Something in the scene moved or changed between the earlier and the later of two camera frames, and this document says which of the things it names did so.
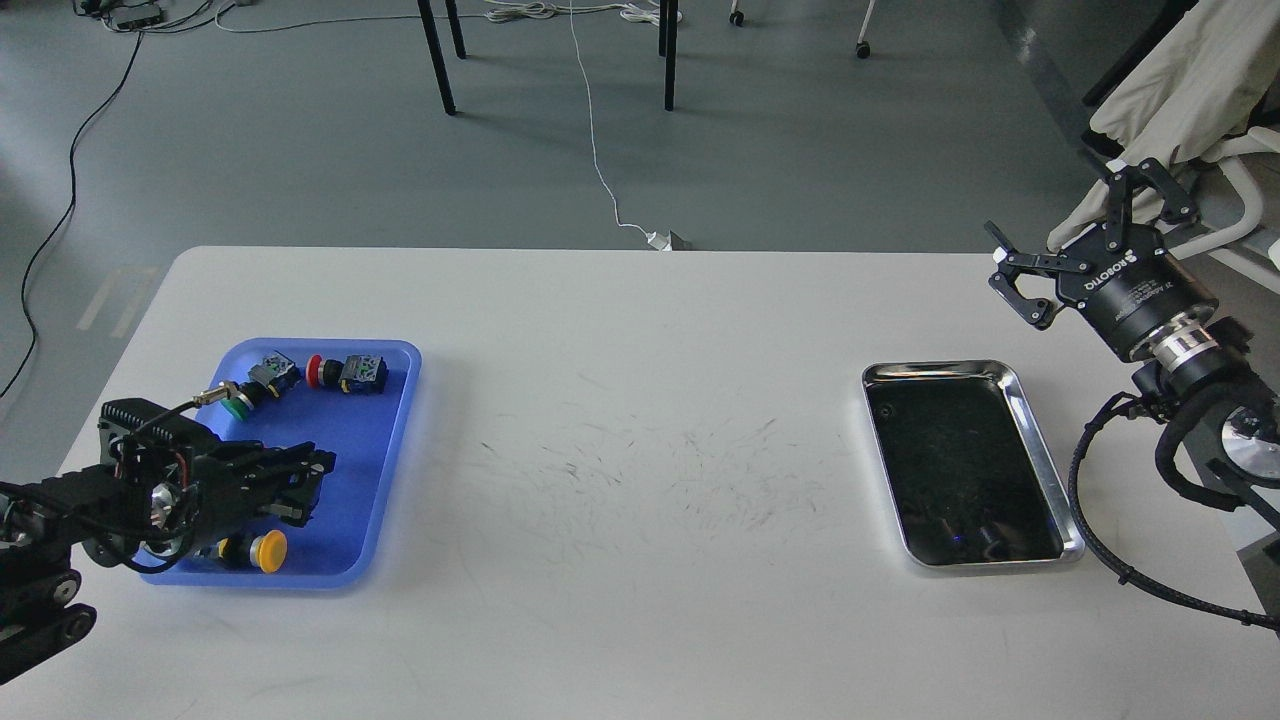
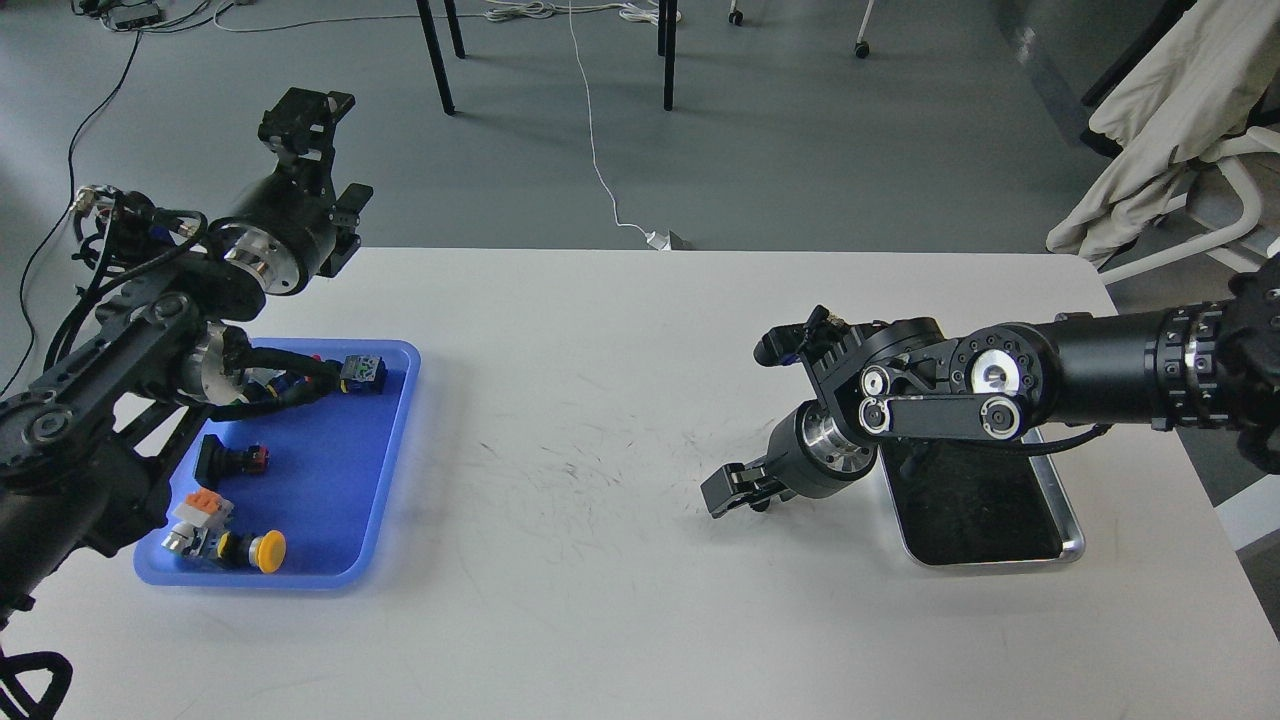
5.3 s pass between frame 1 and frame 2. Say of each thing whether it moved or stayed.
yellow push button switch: stayed
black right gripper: moved
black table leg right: stayed
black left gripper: moved
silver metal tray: stayed
